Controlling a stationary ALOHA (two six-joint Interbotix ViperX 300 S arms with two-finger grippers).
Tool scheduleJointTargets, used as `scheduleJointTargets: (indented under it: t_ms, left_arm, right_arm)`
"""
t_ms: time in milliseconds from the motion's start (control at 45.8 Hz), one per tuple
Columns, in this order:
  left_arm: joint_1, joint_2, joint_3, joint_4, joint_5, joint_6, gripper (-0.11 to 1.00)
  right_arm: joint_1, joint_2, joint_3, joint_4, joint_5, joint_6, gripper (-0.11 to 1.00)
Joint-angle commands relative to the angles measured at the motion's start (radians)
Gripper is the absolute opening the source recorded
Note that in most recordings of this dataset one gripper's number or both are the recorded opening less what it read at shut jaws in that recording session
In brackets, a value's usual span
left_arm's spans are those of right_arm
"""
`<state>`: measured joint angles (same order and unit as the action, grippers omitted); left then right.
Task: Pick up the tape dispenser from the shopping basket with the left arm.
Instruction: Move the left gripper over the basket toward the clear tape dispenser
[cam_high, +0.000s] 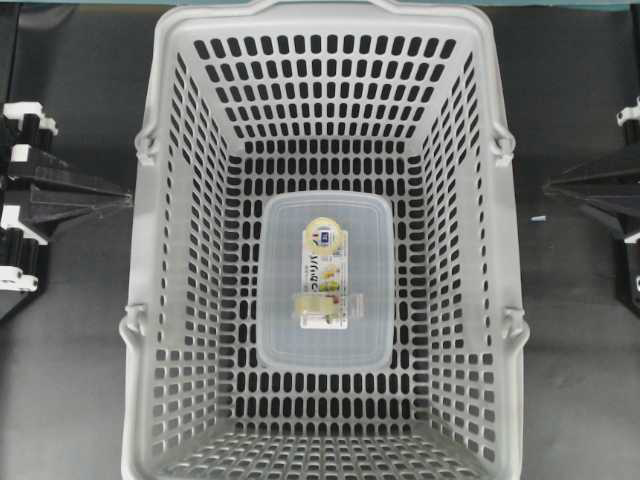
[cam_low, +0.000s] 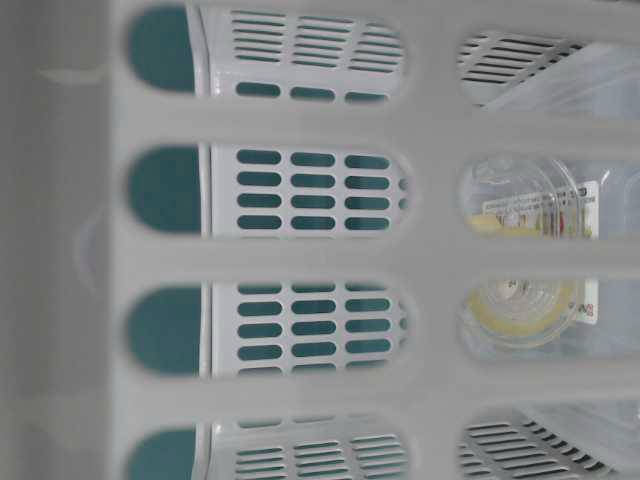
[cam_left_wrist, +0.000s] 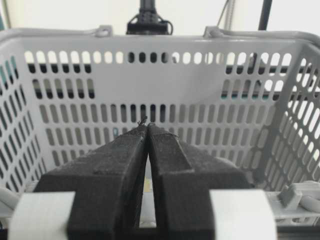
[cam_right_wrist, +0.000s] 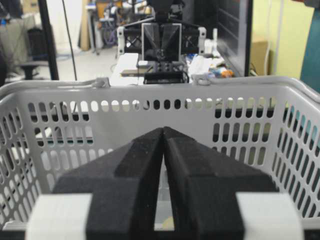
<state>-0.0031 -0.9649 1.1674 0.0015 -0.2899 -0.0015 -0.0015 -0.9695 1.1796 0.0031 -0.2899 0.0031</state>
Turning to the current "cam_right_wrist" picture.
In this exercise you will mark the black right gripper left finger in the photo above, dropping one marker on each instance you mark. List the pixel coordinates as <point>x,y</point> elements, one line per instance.
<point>124,185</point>

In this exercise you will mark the white plastic shopping basket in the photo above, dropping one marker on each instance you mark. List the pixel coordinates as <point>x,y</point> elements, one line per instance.
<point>50,127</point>

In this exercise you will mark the black monitor panel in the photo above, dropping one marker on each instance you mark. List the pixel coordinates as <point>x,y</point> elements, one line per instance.
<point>234,34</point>

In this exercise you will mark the black white opposite gripper body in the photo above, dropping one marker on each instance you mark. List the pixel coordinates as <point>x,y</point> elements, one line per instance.
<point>163,43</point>

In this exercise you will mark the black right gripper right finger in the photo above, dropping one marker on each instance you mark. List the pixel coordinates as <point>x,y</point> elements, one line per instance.
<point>203,184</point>

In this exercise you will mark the black vertical pole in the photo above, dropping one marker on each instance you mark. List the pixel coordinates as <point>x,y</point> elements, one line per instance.
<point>48,36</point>

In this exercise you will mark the white cluttered desk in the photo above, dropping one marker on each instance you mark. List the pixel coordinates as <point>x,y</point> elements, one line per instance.
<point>130,69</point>

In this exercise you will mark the black office chair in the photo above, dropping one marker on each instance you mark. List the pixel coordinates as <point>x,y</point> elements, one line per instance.
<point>37,55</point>

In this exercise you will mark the cardboard box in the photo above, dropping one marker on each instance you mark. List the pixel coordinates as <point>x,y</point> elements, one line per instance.
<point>257,56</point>

